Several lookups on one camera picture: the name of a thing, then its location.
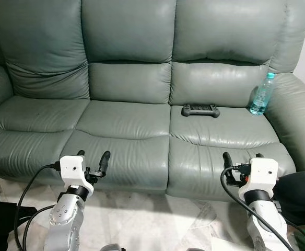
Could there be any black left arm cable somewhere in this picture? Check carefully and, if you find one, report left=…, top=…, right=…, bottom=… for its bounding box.
left=24, top=204, right=58, bottom=251

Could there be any clear blue water bottle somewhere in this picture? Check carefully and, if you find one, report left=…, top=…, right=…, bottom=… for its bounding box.
left=249, top=73, right=276, bottom=116

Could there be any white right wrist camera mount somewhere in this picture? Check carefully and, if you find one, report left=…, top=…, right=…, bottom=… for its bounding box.
left=238, top=157, right=278, bottom=202

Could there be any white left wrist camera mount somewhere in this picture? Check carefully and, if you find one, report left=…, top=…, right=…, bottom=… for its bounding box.
left=60, top=155, right=95, bottom=197

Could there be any black game controller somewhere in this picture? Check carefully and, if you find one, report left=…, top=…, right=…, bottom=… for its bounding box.
left=181, top=104, right=220, bottom=118

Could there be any grey robot left leg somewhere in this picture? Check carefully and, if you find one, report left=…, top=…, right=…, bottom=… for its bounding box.
left=99, top=243, right=125, bottom=251

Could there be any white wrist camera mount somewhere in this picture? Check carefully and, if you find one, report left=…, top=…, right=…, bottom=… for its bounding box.
left=238, top=157, right=278, bottom=202
left=60, top=155, right=95, bottom=197

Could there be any person in black clothes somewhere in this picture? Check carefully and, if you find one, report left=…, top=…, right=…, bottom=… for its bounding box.
left=274, top=170, right=305, bottom=225

